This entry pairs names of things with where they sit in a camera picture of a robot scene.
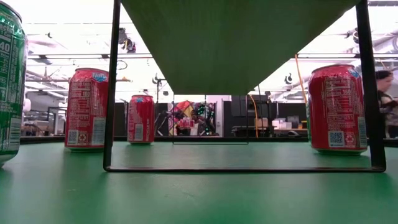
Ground red soda can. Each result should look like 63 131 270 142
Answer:
307 63 369 156
64 67 109 153
127 94 156 146

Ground wooden shelf black metal legs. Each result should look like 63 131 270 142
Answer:
103 0 387 174

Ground colourful patterned panel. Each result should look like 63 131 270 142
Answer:
167 100 218 137

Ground white storage box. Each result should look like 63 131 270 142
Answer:
272 117 293 130

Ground green table mat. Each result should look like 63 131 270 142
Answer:
0 141 398 224

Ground black ceiling-mounted device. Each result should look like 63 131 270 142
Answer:
118 27 137 54

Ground long ceiling light strip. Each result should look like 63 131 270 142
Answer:
27 53 398 60

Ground cluttered background workbench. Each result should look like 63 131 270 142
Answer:
21 107 68 137

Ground person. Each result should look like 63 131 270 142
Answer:
374 70 398 139

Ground orange hanging cable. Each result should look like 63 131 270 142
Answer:
248 94 259 138

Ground yellow hanging cable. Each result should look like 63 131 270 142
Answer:
294 54 309 105

